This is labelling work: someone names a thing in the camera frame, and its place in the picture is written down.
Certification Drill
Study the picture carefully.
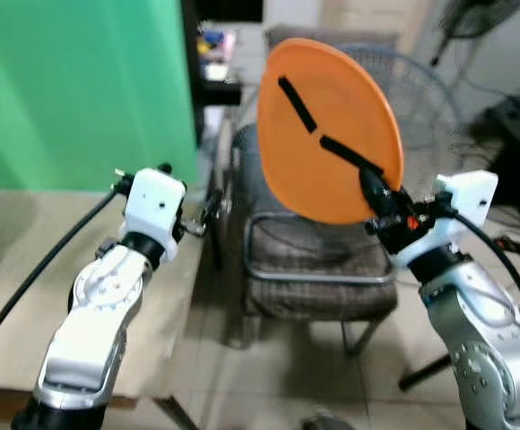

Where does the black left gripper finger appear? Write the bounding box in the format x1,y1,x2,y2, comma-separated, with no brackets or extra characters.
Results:
202,188,227,232

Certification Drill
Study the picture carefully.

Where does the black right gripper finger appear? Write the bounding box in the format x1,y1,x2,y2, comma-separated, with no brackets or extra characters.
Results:
277,76,388,180

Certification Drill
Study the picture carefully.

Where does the orange round plate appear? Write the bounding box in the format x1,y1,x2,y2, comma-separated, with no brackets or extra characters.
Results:
256,38,405,225

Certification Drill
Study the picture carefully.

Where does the metal chair with plaid cushion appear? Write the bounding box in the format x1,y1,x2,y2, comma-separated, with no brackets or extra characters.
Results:
227,25,404,357

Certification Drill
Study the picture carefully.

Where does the dark shelf with colourful items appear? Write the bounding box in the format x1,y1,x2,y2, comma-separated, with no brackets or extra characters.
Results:
181,0,266,107

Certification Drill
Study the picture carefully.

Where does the light wooden table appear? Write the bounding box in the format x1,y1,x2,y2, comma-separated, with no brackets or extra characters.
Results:
0,188,214,430

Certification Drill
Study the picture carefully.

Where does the green backdrop screen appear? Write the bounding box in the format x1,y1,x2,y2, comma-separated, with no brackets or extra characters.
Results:
0,0,199,192

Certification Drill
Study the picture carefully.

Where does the dark standing fan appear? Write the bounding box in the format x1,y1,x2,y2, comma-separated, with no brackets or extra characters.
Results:
429,0,520,69

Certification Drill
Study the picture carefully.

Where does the grey robot foot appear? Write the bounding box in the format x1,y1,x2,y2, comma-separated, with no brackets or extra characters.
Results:
303,409,357,430

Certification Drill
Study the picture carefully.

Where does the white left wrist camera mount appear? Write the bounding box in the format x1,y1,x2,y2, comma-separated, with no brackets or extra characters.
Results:
117,166,188,262

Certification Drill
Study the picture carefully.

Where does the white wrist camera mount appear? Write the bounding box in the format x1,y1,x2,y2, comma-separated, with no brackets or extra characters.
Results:
117,166,188,262
393,170,499,271

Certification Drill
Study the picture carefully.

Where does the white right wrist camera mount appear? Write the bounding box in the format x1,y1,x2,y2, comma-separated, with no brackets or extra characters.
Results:
393,170,499,271

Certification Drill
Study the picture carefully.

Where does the large wire guard floor fan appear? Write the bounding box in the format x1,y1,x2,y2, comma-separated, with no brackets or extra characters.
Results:
332,43,464,205

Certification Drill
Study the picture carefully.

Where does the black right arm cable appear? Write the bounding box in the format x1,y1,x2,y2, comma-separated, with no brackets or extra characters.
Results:
446,209,520,352

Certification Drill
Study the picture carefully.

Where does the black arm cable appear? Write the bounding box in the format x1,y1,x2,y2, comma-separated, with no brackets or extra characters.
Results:
0,184,125,373
446,209,520,352

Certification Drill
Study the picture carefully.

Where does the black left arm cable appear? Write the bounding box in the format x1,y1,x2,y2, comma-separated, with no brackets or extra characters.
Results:
0,184,125,373

